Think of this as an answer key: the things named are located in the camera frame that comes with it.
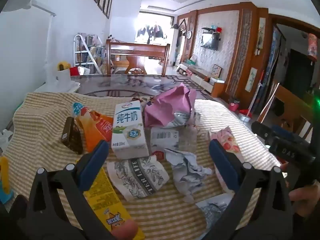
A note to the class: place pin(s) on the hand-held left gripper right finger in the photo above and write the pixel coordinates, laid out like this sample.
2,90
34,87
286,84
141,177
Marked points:
222,160

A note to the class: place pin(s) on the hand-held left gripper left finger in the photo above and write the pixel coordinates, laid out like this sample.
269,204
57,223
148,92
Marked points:
93,160

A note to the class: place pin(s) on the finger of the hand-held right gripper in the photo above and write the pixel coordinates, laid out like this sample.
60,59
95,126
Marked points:
261,130

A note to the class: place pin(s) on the pink floral packet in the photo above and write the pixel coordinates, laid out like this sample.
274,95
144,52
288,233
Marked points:
228,140

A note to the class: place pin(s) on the orange snack bag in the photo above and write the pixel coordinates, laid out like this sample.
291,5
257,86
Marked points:
92,127

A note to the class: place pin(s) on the yellow drink carton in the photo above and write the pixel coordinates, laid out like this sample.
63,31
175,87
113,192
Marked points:
105,200

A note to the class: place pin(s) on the person's right hand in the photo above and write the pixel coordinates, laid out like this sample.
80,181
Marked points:
306,198

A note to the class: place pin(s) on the person's left hand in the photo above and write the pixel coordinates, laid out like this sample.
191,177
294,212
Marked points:
125,230

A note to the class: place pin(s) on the red dustpan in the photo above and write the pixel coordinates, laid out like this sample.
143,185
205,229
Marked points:
246,112

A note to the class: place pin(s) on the dark brown drink carton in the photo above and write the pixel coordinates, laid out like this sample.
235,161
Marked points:
71,135

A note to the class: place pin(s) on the small red pot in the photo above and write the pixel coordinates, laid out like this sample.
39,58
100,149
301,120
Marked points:
234,106

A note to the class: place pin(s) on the crumpled white paper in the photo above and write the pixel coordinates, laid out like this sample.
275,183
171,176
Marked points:
186,172

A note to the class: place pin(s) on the carved wooden chair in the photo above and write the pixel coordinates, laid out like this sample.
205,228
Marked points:
295,105

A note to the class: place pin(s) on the white milk carton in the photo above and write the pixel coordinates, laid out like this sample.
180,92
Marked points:
127,130

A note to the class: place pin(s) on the black white printed paper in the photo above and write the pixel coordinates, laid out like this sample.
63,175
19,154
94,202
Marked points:
137,177

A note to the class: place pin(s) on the grey printed paper sheet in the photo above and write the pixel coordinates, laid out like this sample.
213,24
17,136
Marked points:
212,207

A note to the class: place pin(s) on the clear plastic wrapper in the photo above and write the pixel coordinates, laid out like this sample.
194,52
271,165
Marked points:
163,136

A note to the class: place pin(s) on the small red packet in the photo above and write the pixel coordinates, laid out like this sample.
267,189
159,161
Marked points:
158,155

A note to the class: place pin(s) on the small framed picture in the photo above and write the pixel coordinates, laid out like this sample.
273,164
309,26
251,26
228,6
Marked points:
216,71

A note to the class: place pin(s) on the pink crumpled paper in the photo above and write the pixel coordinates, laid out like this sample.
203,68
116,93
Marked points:
167,105

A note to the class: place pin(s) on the low television cabinet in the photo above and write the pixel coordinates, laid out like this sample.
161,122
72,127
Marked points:
200,75

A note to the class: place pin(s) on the red bag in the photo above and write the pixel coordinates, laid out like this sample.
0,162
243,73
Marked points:
76,71

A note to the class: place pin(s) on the white plastic object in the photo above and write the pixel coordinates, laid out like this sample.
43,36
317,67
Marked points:
5,140

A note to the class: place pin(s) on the blue yellow toy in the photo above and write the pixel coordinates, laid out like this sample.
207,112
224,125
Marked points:
5,192

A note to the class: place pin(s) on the red hanging decoration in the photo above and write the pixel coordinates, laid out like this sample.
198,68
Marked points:
312,47

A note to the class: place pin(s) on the white folding ladder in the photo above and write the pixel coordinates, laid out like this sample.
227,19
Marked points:
86,52

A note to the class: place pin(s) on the white floor lamp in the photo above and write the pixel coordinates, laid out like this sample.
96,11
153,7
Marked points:
17,0

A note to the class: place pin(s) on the small flower wall painting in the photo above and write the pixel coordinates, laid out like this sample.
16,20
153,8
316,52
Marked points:
251,80

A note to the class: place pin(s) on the tall flower wall painting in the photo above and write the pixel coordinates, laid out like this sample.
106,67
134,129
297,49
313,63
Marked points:
260,36

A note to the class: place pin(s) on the wall television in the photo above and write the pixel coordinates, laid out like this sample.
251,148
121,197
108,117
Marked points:
210,40

